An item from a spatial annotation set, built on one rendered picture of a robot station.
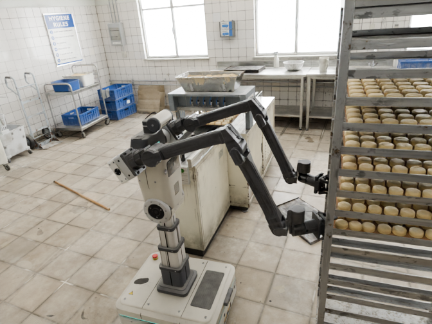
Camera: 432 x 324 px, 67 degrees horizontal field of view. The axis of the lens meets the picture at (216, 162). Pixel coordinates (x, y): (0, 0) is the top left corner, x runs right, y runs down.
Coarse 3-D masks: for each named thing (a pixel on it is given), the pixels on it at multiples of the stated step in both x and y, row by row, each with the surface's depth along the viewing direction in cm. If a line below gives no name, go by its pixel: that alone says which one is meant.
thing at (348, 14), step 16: (352, 0) 94; (352, 16) 96; (336, 96) 107; (336, 112) 109; (336, 128) 111; (336, 144) 114; (336, 160) 116; (336, 176) 119; (336, 192) 121; (320, 288) 143; (320, 304) 147; (320, 320) 151
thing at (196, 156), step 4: (256, 92) 390; (204, 148) 244; (208, 148) 252; (196, 152) 233; (200, 152) 237; (204, 152) 245; (192, 156) 228; (196, 156) 230; (200, 156) 237; (188, 160) 222; (192, 160) 225; (196, 160) 231; (188, 164) 224; (192, 164) 225
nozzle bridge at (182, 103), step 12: (168, 96) 290; (180, 96) 295; (192, 96) 291; (216, 96) 274; (228, 96) 270; (240, 96) 266; (180, 108) 294; (192, 108) 290; (204, 108) 286; (216, 108) 282; (252, 120) 293
